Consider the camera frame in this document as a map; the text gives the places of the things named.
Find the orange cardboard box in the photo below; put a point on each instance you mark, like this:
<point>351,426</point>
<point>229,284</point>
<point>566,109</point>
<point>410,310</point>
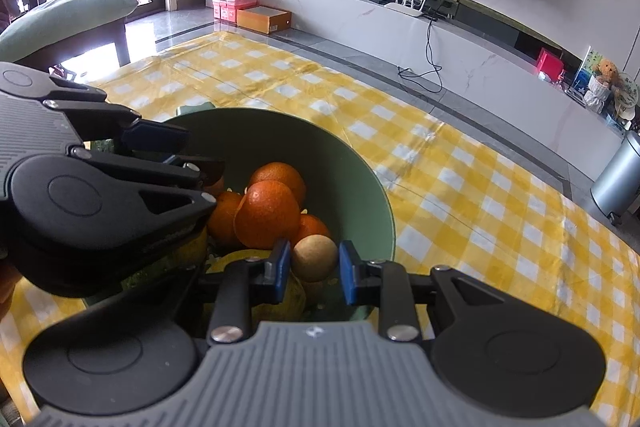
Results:
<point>264,19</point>

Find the decorative plate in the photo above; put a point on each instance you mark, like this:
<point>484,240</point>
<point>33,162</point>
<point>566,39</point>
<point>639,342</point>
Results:
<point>627,96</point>

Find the pink boxes stack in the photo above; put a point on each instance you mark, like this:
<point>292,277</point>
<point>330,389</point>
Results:
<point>229,8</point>

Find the yellow checked cloth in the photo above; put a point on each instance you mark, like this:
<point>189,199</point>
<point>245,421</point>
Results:
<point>475,207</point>

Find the brown teddy bear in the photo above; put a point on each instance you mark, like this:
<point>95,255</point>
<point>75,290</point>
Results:
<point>607,72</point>

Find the round brown fruit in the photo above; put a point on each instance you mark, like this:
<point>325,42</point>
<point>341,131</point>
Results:
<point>314,258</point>

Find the red box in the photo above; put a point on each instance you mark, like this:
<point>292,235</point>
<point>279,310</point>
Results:
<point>550,64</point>

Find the green textured fruit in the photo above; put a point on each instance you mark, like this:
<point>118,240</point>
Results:
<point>104,146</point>

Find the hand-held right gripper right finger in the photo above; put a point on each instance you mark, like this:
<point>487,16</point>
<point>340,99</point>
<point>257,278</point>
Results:
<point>350,274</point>

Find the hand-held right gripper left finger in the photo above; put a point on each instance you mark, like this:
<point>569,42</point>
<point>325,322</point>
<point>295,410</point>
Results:
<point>281,272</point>

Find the silver trash can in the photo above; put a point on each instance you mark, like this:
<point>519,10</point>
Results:
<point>617,179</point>

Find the orange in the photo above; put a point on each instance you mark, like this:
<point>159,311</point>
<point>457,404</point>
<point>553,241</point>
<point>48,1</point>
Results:
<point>279,177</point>
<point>225,218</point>
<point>217,185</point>
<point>314,228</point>
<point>267,216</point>

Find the picture card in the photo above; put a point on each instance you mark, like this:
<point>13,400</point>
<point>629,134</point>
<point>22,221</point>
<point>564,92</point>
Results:
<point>584,72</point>

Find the white marble TV stand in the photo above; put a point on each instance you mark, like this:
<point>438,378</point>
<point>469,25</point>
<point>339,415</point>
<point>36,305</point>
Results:
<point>475,52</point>

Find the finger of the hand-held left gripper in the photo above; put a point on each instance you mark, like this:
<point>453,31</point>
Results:
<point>150,172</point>
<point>160,136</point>

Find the green colander bowl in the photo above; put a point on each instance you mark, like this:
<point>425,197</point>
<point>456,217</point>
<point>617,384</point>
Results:
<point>345,187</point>

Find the yellow fruit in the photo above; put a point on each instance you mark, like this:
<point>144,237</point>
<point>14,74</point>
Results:
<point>240,259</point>

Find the large yellow-orange fruit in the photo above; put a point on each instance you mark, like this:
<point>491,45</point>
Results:
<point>316,291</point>

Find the white wrapped pot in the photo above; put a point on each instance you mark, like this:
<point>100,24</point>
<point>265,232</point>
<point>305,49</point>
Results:
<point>597,94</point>

